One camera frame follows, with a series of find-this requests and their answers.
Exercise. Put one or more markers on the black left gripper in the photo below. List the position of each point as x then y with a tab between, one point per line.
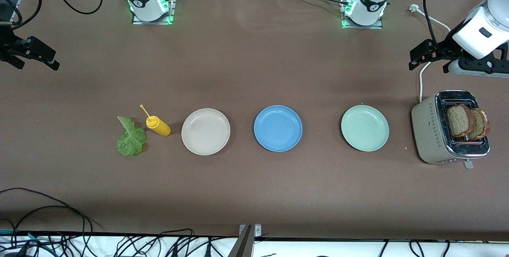
447	49

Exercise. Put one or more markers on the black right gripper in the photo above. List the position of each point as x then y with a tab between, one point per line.
8	44

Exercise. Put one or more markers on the brown bread slice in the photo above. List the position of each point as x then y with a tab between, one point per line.
482	125
459	121

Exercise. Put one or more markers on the green lettuce leaf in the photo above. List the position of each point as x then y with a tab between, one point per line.
131	141

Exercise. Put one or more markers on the yellow mustard squeeze bottle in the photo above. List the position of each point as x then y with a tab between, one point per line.
159	126

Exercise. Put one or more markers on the mint green round plate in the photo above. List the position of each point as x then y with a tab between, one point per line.
364	128

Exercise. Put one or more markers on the blue round plate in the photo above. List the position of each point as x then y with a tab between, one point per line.
278	128

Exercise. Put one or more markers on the beige round plate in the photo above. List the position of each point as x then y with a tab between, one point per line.
205	131

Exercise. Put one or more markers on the beige chrome two-slot toaster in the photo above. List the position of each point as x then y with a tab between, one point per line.
427	129

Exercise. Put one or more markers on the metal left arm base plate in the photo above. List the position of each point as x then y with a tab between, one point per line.
358	27

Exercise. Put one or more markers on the silver metal edge bracket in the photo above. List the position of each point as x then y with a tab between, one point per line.
257	231

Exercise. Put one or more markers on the dark grey metal post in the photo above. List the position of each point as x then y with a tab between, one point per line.
243	245

